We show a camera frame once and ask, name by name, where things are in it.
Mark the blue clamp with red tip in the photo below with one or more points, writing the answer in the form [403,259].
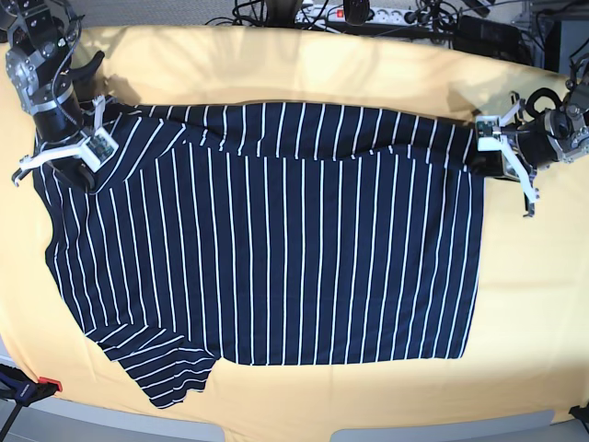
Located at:
[16,386]

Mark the black clamp right corner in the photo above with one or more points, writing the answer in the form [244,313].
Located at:
[580,413]

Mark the yellow table cloth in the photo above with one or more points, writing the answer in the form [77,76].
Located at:
[528,346]

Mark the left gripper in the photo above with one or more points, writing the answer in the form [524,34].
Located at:
[534,144]

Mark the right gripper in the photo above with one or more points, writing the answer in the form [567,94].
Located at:
[56,128]

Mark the navy white striped T-shirt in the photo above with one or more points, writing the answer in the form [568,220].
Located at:
[270,234]

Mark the white power strip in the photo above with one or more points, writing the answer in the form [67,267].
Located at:
[332,16]

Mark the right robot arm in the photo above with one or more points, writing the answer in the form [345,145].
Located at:
[38,60]

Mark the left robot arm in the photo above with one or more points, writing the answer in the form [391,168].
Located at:
[567,116]

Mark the black power adapter box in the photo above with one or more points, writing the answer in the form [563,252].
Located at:
[485,37]

